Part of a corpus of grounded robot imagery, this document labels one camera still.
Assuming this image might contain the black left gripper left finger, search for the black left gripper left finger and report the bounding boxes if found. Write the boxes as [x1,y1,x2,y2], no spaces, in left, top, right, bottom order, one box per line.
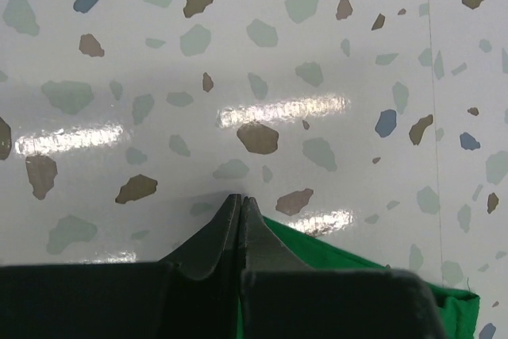
[1,194,241,338]

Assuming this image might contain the green t shirt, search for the green t shirt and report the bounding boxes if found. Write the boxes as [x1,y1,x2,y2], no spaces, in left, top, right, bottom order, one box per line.
[240,220,479,338]

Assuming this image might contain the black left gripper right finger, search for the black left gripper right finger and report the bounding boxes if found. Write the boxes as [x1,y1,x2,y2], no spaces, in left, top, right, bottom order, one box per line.
[240,197,446,338]

